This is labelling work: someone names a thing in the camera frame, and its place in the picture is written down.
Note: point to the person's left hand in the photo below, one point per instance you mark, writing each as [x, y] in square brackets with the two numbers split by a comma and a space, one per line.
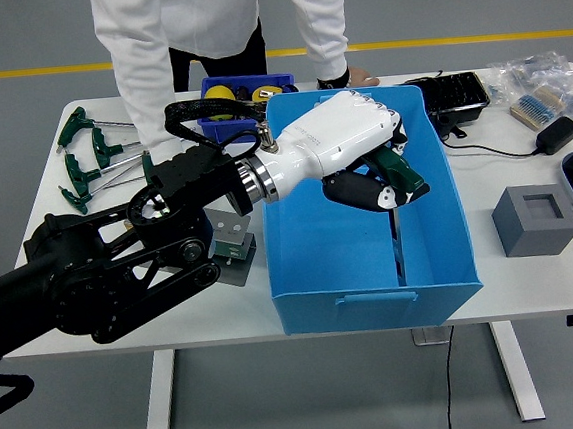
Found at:
[361, 77]

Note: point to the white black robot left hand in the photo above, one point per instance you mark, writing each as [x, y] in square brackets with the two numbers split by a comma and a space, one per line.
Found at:
[339, 129]

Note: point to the green metal hex key stand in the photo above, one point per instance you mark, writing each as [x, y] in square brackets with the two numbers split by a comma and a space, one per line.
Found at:
[232, 229]

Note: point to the person's left forearm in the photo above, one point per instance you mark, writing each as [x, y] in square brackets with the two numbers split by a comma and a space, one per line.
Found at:
[327, 45]

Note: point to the person's right forearm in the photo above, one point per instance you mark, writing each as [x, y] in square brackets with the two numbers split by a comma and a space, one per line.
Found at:
[150, 116]

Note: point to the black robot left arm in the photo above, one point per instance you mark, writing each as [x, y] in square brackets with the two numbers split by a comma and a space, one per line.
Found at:
[96, 271]

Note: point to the large blue folding box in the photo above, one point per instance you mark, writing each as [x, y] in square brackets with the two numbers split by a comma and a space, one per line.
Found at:
[330, 251]

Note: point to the yellow tape measure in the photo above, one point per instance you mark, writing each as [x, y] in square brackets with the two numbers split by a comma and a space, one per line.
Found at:
[263, 93]

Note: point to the black plastic tray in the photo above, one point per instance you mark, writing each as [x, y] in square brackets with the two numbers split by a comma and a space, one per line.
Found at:
[456, 91]

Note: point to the black parts in bin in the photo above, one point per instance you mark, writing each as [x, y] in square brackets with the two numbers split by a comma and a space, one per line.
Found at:
[242, 94]

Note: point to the small dark blue parts bin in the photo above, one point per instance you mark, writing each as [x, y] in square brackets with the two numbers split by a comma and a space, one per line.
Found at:
[223, 127]

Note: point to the yellow lemon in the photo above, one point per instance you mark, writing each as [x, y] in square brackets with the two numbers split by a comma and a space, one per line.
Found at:
[219, 92]

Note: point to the person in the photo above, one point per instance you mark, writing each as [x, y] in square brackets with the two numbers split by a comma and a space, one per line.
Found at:
[208, 10]

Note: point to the clear plastic component bags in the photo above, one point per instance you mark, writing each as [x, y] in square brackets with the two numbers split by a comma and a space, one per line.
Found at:
[540, 69]

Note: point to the blue resistor strip bundle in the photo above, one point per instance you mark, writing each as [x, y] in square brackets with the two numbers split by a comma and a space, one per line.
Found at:
[538, 107]

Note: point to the black power adapter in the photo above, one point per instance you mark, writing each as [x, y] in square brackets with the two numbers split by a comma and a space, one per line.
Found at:
[558, 134]

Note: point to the grey cube block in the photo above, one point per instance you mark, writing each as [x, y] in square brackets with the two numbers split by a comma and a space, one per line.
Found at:
[524, 234]

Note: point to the metal plate under table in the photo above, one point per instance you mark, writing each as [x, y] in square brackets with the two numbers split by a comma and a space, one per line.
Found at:
[430, 336]

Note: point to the white table leg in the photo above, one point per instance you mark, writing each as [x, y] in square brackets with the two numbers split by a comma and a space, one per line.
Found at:
[160, 401]
[518, 370]

